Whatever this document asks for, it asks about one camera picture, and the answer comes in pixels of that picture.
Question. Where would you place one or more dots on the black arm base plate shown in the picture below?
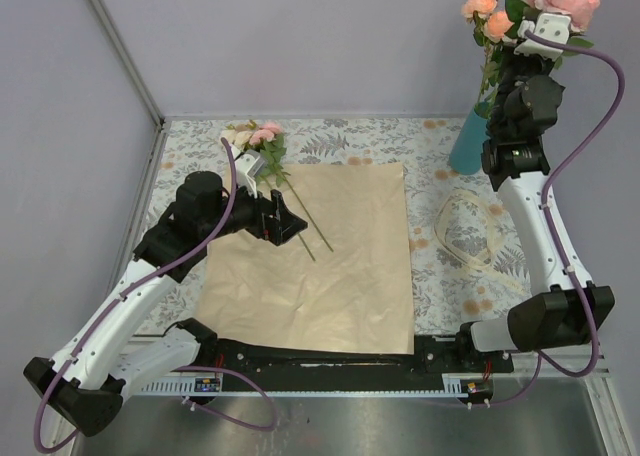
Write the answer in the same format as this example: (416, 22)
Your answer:
(431, 354)

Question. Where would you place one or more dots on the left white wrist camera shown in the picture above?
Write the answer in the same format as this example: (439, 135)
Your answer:
(248, 166)

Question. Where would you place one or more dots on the cream printed ribbon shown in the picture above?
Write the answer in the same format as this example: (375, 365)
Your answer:
(480, 241)

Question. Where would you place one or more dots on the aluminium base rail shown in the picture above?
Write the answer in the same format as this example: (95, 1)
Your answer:
(572, 358)

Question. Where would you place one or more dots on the floral patterned table mat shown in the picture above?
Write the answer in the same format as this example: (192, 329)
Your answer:
(445, 293)

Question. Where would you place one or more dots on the orange beige wrapping paper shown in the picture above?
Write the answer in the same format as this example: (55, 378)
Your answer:
(342, 285)

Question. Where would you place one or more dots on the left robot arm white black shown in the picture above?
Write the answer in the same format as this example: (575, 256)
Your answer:
(88, 380)

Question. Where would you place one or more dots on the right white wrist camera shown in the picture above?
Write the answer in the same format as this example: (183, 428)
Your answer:
(538, 38)

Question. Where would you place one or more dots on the left aluminium frame post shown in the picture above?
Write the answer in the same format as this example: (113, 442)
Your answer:
(126, 61)

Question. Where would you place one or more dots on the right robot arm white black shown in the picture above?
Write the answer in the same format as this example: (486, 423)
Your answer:
(566, 307)

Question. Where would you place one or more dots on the teal cylindrical vase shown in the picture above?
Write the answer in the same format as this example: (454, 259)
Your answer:
(465, 156)

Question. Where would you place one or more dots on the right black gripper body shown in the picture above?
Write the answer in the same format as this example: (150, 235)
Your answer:
(515, 71)

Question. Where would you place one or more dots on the white slotted cable duct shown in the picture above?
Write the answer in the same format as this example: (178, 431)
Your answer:
(317, 382)

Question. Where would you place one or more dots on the pink flower stem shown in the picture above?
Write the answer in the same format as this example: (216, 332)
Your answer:
(268, 139)
(581, 13)

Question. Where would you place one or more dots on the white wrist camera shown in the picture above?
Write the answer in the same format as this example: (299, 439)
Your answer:
(248, 166)
(538, 38)

